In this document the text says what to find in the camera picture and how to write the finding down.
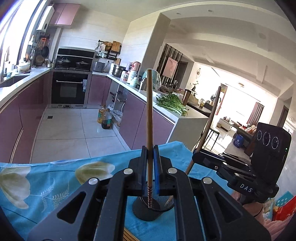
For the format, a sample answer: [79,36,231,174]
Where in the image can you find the right hand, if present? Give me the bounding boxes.
[231,191,264,225]

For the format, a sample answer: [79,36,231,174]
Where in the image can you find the black mesh utensil cup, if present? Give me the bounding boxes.
[132,195,174,221]

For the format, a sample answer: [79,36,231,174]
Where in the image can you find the blue floral tablecloth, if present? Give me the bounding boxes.
[1,141,233,240]

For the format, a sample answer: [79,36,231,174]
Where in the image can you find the cooking oil bottle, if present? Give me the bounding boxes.
[97,105,106,124]

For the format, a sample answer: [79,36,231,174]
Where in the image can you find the green leafy vegetables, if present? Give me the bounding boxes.
[156,93,187,116]

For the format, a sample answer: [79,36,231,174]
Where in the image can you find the mint green appliance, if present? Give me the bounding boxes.
[140,69,161,90]

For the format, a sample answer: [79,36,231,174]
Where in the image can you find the built-in black oven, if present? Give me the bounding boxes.
[49,46,95,108]

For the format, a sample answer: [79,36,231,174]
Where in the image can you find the steel stock pot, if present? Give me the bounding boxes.
[112,65,125,77]

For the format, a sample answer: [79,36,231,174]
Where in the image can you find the pink kettle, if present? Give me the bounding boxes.
[131,61,141,72]

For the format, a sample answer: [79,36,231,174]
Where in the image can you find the white water heater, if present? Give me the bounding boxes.
[37,6,55,33]

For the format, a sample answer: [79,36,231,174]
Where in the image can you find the pink upper cabinet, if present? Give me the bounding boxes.
[49,3,80,27]

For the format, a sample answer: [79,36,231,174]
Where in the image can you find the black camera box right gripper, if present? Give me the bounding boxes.
[251,123,292,185]

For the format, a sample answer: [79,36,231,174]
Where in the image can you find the black wall rack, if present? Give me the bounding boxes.
[95,40,122,61]

